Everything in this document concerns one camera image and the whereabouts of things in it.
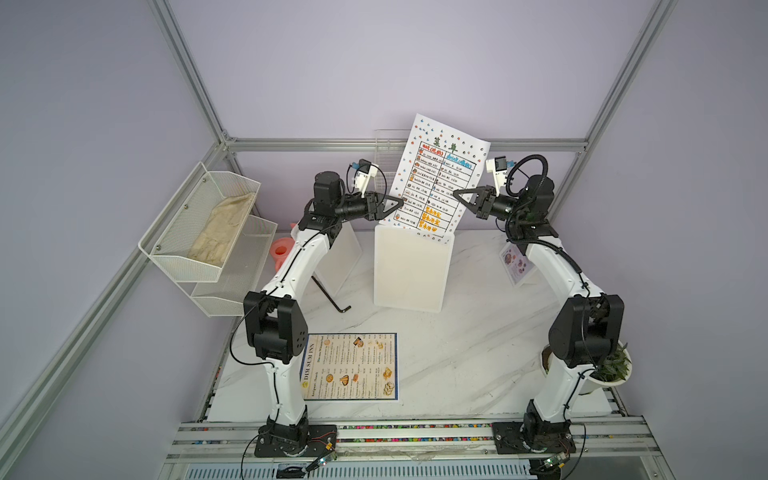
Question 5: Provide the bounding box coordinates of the black allen key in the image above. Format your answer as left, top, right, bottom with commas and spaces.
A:
311, 275, 352, 314

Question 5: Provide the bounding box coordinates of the pink plastic cup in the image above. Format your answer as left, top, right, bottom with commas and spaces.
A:
269, 237, 295, 271

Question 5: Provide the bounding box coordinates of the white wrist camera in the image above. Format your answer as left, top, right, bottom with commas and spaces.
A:
485, 156, 515, 195
351, 159, 380, 196

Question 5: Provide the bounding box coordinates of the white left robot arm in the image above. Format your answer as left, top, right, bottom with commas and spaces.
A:
242, 171, 404, 430

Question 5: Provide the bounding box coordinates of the beige cloth in shelf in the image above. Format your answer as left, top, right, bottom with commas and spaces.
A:
187, 193, 256, 267

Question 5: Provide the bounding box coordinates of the large white board front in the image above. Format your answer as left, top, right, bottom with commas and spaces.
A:
373, 225, 455, 313

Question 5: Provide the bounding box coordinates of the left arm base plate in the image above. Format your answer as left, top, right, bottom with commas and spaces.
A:
253, 419, 338, 458

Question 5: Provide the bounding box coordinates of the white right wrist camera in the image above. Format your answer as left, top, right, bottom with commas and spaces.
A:
485, 156, 515, 195

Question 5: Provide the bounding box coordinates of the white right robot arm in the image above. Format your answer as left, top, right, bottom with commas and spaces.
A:
453, 154, 625, 437

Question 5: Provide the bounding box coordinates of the large dim sum menu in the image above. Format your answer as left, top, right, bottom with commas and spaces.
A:
300, 333, 399, 402

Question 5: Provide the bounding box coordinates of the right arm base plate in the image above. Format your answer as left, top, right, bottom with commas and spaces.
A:
491, 422, 576, 455

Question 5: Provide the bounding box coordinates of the large white board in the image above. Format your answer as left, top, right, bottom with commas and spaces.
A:
373, 225, 455, 313
315, 223, 362, 297

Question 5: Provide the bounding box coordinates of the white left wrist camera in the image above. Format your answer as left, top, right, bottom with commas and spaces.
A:
351, 159, 380, 196

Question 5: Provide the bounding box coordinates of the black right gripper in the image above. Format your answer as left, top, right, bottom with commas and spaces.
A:
455, 187, 527, 225

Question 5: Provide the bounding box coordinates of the white mesh shelf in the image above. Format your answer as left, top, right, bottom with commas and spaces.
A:
138, 163, 261, 283
180, 215, 277, 317

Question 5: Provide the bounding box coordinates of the lower white mesh shelf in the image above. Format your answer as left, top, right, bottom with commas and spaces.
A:
180, 215, 277, 317

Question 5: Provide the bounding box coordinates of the upper white mesh shelf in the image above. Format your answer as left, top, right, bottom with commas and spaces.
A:
138, 163, 261, 283

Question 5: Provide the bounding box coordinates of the potted green plant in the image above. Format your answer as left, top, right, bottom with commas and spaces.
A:
537, 343, 633, 396

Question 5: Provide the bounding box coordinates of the large white board rear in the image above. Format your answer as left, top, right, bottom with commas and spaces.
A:
315, 223, 362, 297

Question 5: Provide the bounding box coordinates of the aluminium front rail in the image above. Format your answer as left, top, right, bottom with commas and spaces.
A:
165, 416, 661, 463

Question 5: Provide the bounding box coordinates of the white wire wall basket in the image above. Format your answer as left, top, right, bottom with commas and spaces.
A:
373, 129, 411, 193

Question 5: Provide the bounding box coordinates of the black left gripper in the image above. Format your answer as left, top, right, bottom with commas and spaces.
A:
335, 193, 404, 223

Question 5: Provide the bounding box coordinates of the dotted table price menu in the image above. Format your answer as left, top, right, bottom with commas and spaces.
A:
380, 114, 491, 243

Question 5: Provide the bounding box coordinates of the narrow white rack box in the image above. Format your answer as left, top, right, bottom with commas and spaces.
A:
499, 239, 538, 288

